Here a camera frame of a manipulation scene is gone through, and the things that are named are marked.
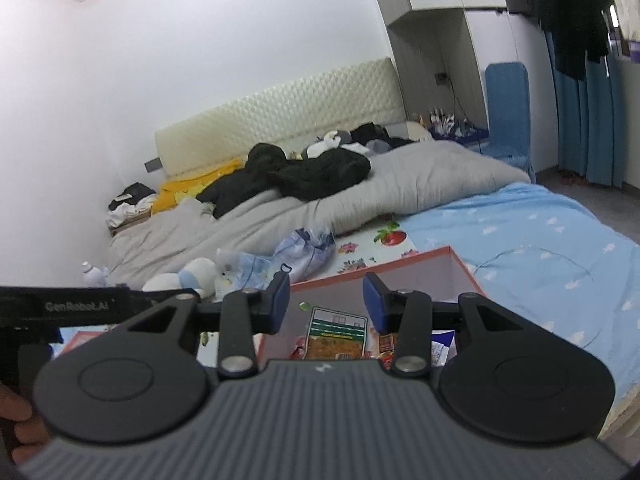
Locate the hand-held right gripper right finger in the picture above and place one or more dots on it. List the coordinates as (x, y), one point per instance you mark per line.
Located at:
(375, 305)

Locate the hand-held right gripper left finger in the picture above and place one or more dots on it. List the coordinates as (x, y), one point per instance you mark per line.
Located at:
(277, 305)

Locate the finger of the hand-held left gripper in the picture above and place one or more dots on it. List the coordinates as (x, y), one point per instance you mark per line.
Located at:
(150, 296)

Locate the dark red snack packet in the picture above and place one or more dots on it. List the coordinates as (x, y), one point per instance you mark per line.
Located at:
(386, 345)

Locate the green white snack packet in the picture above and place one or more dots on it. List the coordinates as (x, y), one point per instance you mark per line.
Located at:
(335, 330)

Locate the deep pink cardboard box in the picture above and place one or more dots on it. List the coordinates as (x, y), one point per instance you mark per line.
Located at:
(425, 270)

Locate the blue white snack packet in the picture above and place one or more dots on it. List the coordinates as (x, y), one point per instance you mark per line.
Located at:
(442, 350)

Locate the person's left hand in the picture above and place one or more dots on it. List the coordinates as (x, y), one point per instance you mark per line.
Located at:
(22, 430)

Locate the white blue plush toy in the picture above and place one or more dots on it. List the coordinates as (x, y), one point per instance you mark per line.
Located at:
(175, 277)

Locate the white spray bottle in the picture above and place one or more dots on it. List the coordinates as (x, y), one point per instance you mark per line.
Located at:
(92, 275)

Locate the shallow pink box lid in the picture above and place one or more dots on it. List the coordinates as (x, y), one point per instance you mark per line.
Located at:
(85, 342)

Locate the fruit printed tablecloth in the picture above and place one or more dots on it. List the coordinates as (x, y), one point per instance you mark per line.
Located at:
(360, 252)

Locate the clear plastic bag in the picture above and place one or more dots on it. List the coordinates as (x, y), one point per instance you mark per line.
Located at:
(235, 270)

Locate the blue white plastic bag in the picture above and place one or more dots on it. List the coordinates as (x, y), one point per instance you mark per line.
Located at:
(305, 250)

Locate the pile of folded clothes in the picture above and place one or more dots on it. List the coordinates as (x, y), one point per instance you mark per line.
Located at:
(132, 205)

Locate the yellow pillow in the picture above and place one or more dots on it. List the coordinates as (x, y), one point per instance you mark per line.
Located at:
(180, 192)

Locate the grey duvet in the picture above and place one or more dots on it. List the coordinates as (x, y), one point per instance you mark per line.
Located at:
(400, 180)

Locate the black clothes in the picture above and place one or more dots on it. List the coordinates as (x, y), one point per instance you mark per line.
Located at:
(310, 175)

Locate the light blue bed sheet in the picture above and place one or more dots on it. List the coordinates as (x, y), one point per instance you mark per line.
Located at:
(525, 240)

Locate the small white grey plush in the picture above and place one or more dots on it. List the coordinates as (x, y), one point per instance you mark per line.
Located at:
(327, 142)

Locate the cream quilted headboard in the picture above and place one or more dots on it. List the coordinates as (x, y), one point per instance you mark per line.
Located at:
(280, 110)

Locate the group of small bottles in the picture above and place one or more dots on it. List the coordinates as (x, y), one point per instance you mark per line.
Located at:
(450, 122)

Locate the blue chair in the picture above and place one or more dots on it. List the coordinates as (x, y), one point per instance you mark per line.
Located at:
(507, 110)

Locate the blue curtain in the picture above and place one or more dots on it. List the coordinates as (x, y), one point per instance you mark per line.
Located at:
(585, 125)

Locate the dark hanging clothes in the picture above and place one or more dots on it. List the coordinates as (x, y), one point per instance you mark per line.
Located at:
(565, 10)

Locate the dark grey wall switch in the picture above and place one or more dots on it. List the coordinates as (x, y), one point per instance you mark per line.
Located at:
(152, 164)

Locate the black wall socket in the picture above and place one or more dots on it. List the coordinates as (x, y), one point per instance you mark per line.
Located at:
(441, 78)

